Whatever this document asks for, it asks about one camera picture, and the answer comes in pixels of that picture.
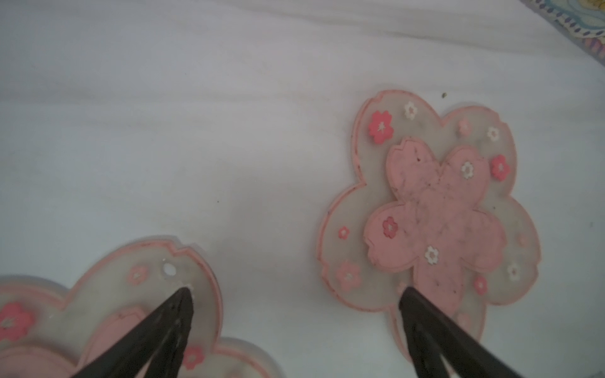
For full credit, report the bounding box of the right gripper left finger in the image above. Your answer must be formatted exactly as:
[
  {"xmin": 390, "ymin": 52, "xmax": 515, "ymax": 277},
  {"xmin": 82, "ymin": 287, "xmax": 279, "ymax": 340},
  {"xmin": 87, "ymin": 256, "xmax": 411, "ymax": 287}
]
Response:
[{"xmin": 73, "ymin": 287, "xmax": 194, "ymax": 378}]

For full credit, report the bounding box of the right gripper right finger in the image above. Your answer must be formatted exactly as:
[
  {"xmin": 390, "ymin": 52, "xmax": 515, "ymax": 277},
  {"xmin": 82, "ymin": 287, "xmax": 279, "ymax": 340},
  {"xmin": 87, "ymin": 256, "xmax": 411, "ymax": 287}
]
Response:
[{"xmin": 399, "ymin": 288, "xmax": 521, "ymax": 378}]

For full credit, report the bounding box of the pink flower coaster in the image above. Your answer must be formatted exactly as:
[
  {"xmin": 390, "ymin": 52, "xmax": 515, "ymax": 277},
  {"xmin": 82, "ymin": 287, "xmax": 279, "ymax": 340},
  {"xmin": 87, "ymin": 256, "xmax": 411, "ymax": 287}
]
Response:
[
  {"xmin": 1, "ymin": 238, "xmax": 284, "ymax": 377},
  {"xmin": 317, "ymin": 90, "xmax": 541, "ymax": 354}
]

